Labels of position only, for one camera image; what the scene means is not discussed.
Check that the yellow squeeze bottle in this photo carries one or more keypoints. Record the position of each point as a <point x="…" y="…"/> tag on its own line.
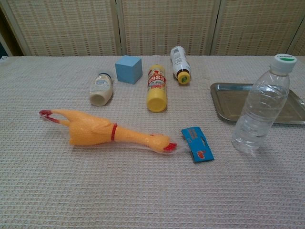
<point x="156" y="100"/>

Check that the white bottle with yellow cap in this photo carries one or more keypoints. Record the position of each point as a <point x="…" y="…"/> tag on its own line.
<point x="179" y="62"/>

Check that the blue cardboard tag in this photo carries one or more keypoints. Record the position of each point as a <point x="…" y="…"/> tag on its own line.
<point x="197" y="145"/>

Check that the metal tray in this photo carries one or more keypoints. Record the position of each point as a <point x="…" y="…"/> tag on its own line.
<point x="228" y="102"/>

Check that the woven folding screen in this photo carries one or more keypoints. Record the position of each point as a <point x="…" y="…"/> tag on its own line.
<point x="71" y="23"/>

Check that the blue cube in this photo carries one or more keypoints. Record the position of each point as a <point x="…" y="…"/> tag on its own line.
<point x="126" y="70"/>

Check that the small beige jar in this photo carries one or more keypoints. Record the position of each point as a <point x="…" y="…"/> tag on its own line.
<point x="101" y="93"/>

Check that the yellow rubber chicken toy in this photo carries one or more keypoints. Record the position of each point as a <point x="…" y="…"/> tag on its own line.
<point x="90" y="130"/>

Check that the beige woven tablecloth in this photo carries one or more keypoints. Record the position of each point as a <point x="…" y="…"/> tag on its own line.
<point x="143" y="190"/>

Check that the transparent plastic water bottle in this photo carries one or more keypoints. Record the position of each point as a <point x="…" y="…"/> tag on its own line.
<point x="262" y="107"/>

